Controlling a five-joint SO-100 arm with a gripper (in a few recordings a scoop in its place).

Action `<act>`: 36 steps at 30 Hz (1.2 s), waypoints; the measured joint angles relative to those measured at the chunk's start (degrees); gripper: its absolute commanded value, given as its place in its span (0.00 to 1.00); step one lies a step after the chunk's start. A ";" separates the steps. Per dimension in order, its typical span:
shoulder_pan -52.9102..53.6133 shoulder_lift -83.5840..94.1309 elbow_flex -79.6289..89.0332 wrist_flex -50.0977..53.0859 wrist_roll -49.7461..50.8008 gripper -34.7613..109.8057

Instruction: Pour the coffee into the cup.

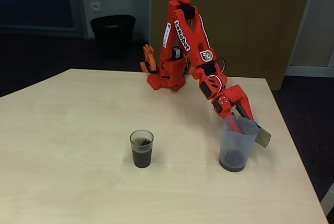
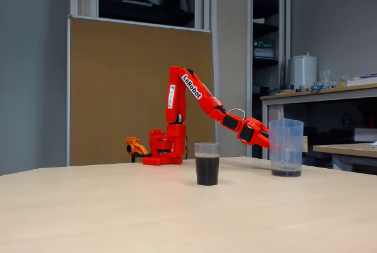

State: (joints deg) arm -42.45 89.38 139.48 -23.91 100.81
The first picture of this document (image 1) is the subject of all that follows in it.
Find clear plastic cup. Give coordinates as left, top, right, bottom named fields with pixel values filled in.
left=129, top=129, right=154, bottom=169

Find white chair part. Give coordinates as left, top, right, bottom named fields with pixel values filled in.
left=320, top=182, right=334, bottom=217

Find black waste bin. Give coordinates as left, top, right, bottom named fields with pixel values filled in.
left=90, top=14, right=136, bottom=60

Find clear plastic pitcher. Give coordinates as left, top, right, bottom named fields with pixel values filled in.
left=218, top=115, right=271, bottom=173

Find dark window with frame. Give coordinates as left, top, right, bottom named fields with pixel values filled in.
left=0, top=0, right=87, bottom=38

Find brown pin board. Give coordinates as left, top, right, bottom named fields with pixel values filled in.
left=151, top=0, right=315, bottom=91

